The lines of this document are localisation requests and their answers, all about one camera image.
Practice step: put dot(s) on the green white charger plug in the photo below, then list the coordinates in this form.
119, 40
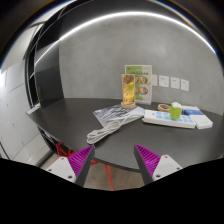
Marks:
175, 110

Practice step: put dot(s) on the red metal chair frame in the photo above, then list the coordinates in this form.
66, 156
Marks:
66, 152

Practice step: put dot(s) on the white wall socket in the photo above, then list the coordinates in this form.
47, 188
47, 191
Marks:
184, 85
154, 80
163, 81
175, 83

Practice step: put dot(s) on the white power strip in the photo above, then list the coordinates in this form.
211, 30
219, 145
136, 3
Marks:
164, 118

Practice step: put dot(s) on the green menu stand card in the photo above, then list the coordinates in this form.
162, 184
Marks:
143, 82

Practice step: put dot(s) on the dark wall shelf unit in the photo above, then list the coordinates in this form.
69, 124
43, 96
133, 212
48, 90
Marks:
42, 71

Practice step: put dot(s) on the white wall socket right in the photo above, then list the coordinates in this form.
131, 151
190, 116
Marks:
184, 85

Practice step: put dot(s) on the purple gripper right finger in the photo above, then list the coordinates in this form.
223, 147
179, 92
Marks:
153, 166

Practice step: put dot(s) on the round woven coaster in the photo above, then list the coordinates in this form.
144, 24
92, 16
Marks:
163, 107

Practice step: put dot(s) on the white wall socket left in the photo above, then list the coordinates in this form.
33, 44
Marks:
154, 80

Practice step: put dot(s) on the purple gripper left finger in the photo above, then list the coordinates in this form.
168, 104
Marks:
75, 167

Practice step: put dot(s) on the grey patterned magazine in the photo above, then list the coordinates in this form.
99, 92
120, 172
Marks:
116, 112

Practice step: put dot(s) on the white blue flat box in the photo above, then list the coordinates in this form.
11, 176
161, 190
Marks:
201, 120

